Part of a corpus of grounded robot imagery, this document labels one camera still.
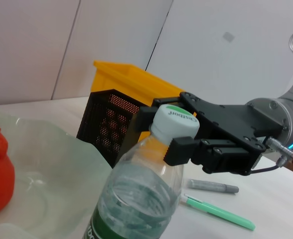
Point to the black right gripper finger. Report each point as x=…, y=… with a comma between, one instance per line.
x=144, y=119

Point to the clear green-label water bottle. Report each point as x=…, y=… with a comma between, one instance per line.
x=141, y=194

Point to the black mesh pen holder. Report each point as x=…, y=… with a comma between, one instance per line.
x=99, y=129

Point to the pale green glass fruit plate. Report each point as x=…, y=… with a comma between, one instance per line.
x=49, y=154

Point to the yellow plastic bin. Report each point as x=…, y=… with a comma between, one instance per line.
x=126, y=77

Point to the grey marker pen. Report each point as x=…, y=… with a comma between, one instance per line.
x=211, y=185

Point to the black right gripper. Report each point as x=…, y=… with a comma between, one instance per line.
x=226, y=119

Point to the mint green pen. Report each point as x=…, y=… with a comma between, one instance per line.
x=218, y=212

